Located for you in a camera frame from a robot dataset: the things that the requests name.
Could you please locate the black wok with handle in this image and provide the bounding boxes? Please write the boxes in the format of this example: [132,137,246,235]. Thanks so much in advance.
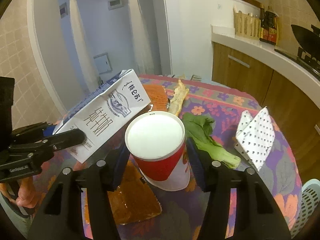
[291,24,320,60]

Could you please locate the orange red snack wrapper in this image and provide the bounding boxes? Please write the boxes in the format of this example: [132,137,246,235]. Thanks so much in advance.
[143,85,168,112]

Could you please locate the dark soy sauce bottle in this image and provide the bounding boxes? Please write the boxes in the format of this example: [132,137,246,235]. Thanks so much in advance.
[260,4,269,42]

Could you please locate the light blue perforated trash basket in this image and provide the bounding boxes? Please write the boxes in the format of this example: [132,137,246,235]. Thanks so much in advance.
[291,179,319,239]

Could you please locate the dark vinegar bottle red label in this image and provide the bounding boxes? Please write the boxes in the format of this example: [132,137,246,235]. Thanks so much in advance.
[265,6,278,45]

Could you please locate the beige utensil basket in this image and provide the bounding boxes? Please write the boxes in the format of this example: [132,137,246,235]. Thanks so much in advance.
[233,6,261,40]

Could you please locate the floral tablecloth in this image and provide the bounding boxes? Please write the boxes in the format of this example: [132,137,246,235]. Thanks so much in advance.
[34,81,302,239]

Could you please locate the black glass gas stove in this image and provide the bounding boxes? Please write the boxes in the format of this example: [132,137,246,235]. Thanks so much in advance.
[274,47,319,80]

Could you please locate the wooden base cabinets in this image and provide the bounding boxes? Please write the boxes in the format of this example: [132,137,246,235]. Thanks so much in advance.
[212,42,319,183]

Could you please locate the bread piece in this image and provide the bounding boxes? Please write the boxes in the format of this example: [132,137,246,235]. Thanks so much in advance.
[168,80,189,116]

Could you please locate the green leafy vegetable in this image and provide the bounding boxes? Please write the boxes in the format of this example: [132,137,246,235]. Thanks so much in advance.
[182,113,241,169]

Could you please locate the orange snack bag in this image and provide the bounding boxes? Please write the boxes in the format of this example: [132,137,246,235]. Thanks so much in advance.
[107,161,162,225]

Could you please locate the white polka dot paper box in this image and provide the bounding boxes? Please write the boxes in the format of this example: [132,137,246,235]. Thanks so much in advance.
[234,107,275,171]

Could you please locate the person left hand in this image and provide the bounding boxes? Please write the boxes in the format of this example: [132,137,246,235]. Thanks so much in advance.
[1,177,40,209]

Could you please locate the white milk carton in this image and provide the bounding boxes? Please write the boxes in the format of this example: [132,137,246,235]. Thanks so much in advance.
[53,69,151,163]

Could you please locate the red white paper cup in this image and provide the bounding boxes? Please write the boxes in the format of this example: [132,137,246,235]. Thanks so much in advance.
[125,111,190,192]

